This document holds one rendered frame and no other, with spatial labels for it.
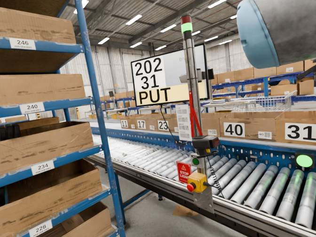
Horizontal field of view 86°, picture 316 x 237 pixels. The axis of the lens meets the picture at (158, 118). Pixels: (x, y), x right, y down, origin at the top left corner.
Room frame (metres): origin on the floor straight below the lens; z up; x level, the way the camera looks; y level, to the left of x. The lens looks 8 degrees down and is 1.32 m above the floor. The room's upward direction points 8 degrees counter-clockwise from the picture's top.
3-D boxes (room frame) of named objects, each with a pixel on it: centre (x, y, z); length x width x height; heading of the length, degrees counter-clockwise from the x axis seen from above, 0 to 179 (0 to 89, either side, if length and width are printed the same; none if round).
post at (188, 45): (0.86, -0.19, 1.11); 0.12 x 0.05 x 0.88; 43
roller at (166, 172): (1.32, -0.14, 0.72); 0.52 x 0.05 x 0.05; 133
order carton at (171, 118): (1.91, -0.21, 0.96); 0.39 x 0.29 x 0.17; 43
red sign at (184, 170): (0.89, -0.13, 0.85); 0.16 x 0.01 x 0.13; 43
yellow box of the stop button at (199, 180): (0.79, -0.18, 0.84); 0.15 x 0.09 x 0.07; 43
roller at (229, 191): (0.98, -0.45, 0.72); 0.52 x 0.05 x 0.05; 133
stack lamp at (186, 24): (0.86, -0.20, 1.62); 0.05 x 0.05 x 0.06
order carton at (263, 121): (1.34, -0.74, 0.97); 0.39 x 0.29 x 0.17; 43
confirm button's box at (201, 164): (0.84, -0.17, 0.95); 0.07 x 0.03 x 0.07; 43
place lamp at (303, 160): (0.94, -0.82, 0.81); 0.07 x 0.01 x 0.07; 43
